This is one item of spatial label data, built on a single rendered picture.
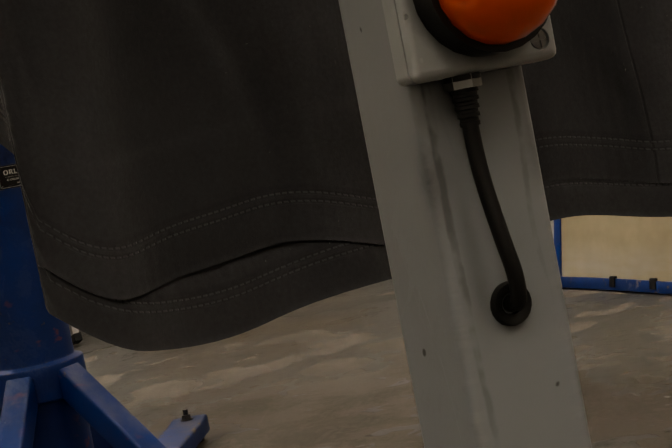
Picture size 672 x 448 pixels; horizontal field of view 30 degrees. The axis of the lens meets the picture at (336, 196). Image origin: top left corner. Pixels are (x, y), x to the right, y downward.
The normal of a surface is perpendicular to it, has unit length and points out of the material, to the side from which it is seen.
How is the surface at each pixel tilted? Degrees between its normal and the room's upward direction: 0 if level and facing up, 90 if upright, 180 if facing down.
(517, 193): 90
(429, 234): 90
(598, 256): 78
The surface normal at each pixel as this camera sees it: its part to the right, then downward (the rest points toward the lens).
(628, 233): -0.92, -0.02
